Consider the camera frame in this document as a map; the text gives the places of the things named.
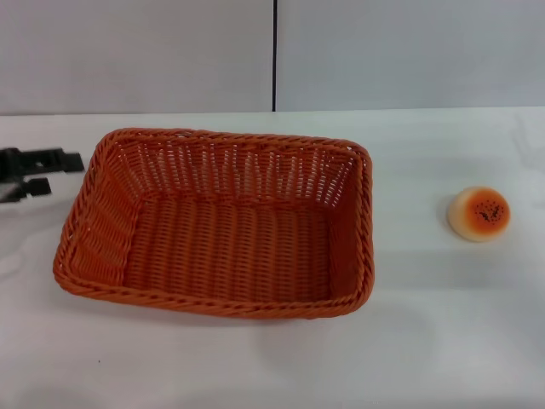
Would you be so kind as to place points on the round toy bread bun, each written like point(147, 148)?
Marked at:
point(479, 215)

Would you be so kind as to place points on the orange woven plastic basket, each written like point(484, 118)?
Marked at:
point(221, 238)

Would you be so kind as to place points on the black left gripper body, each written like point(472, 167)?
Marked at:
point(8, 164)

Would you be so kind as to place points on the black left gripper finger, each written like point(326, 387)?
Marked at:
point(39, 187)
point(68, 163)

